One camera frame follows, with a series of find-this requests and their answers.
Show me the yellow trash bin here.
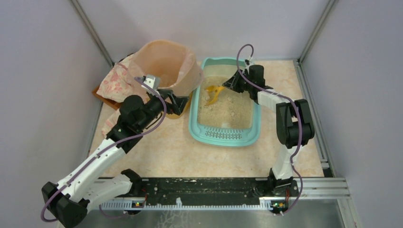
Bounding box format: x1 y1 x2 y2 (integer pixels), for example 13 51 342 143
166 92 193 119

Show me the orange plastic bin liner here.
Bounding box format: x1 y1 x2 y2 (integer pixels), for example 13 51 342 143
128 40 204 96

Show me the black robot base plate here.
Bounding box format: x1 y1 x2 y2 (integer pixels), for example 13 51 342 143
124 178 299 208

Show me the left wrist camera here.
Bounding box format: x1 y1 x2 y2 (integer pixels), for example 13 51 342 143
141 75 160 92

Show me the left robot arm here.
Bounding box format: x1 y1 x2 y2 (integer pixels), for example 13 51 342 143
41 89 190 228

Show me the teal litter box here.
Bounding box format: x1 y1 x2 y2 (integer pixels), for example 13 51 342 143
188 57 262 148

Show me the cat litter sand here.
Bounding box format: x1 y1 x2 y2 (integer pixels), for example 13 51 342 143
197 76 253 129

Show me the yellow litter scoop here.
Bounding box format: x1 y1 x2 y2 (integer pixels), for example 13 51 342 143
205 85 225 105

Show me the brown wooden tray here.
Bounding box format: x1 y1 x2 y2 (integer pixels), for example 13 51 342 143
92 86 121 110

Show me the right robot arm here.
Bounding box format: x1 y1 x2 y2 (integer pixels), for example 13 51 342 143
222 65 315 195

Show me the pink patterned cloth bag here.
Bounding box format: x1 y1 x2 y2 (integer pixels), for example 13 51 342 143
96 54 142 136

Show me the aluminium frame rail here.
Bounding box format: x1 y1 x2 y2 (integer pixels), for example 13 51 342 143
88 178 350 211

